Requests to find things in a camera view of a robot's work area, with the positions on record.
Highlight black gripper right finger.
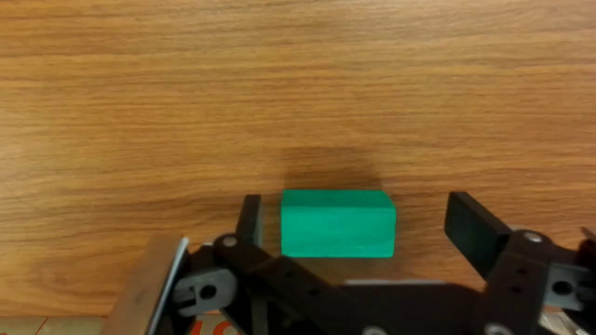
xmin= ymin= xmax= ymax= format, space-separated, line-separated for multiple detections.
xmin=443 ymin=191 xmax=511 ymax=277

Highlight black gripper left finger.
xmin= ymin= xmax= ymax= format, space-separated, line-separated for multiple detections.
xmin=236 ymin=193 xmax=260 ymax=244

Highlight green rectangular block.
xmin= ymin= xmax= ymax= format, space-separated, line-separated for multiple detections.
xmin=279 ymin=190 xmax=396 ymax=258

